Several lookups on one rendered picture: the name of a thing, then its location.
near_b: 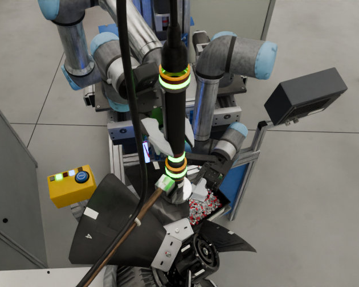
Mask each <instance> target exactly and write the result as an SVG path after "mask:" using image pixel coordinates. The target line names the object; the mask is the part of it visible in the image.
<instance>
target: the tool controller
mask: <svg viewBox="0 0 359 287"><path fill-rule="evenodd" d="M347 89H348V87H347V86H346V84H345V83H344V81H343V79H342V78H341V76H340V74H339V73H338V71H337V69H336V68H335V67H333V68H329V69H325V70H323V71H318V72H315V73H311V74H309V75H305V76H300V77H297V78H294V79H291V80H287V81H283V82H280V83H279V85H278V86H277V87H276V89H275V90H274V91H273V93H272V94H271V96H270V97H269V98H268V100H267V101H266V103H265V104H264V107H265V109H266V111H267V113H268V115H269V117H270V119H271V121H272V123H273V124H274V126H276V125H280V124H283V123H285V125H286V126H288V125H290V124H291V123H290V121H292V120H293V122H294V124H295V123H298V122H299V120H298V118H302V117H305V116H309V115H311V114H315V113H318V112H321V111H324V110H325V109H326V108H327V107H329V106H330V104H332V103H333V102H334V101H335V100H336V99H337V98H339V97H340V96H341V95H342V94H343V93H344V92H345V91H346V90H347Z"/></svg>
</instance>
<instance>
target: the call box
mask: <svg viewBox="0 0 359 287"><path fill-rule="evenodd" d="M82 168H83V171H85V172H86V173H87V179H86V180H85V181H83V182H79V181H78V180H77V179H76V175H77V173H79V172H78V169H77V168H75V169H72V170H74V173H75V174H74V175H70V174H69V171H72V170H68V171H65V172H62V173H59V174H61V175H62V178H61V179H57V178H56V175H59V174H55V175H51V176H49V177H47V180H48V188H49V192H50V199H51V200H52V201H53V203H54V204H55V205H56V206H57V208H62V207H65V206H69V205H71V204H74V203H77V202H81V201H83V200H87V199H90V198H91V196H92V194H93V193H94V191H95V190H96V188H97V187H96V182H95V178H94V175H93V173H92V170H91V168H90V166H89V165H85V166H82ZM66 172H68V177H65V178H64V177H63V173H66ZM53 176H55V181H51V182H50V177H53Z"/></svg>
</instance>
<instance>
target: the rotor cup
mask: <svg viewBox="0 0 359 287"><path fill-rule="evenodd" d="M181 243H182V244H181V247H180V249H179V251H178V253H177V255H176V257H175V259H174V261H173V263H172V265H171V267H170V269H169V270H168V271H167V272H164V271H163V270H160V269H157V270H158V274H159V276H160V279H161V280H162V282H163V283H164V285H165V286H166V287H185V284H186V277H187V271H188V269H189V270H190V271H191V282H192V286H190V287H194V284H196V283H198V282H200V281H202V280H203V279H205V278H206V277H209V276H210V275H212V274H214V273H215V272H216V271H217V270H218V269H219V266H220V261H219V255H218V252H217V250H216V248H215V246H214V244H213V243H212V242H211V240H210V239H209V238H208V237H207V236H206V235H204V234H203V233H201V232H194V233H192V234H191V235H189V236H188V237H186V238H185V239H183V240H182V241H181ZM188 245H190V247H189V248H188V249H186V250H184V251H183V252H182V251H181V250H182V249H183V248H185V247H186V246H188ZM203 248H206V249H207V251H208V255H205V254H204V252H203ZM200 270H205V271H204V272H202V273H200V274H199V275H197V276H196V275H195V274H196V273H197V272H199V271H200Z"/></svg>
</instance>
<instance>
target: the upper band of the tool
mask: <svg viewBox="0 0 359 287"><path fill-rule="evenodd" d="M187 68H188V69H185V71H182V72H180V73H170V72H167V71H165V70H164V69H163V68H162V67H161V65H160V66H159V72H160V75H161V76H162V77H163V78H165V79H167V80H171V81H178V80H182V79H184V78H186V77H187V76H188V75H189V73H190V66H189V64H188V67H187ZM170 76H180V77H170ZM164 83H165V82H164ZM184 83H185V82H184ZM166 84H167V83H166ZM181 84H183V83H181ZM169 85H180V84H169ZM163 86H164V85H163ZM166 88H167V87H166ZM169 89H171V88H169ZM178 89H180V88H178Z"/></svg>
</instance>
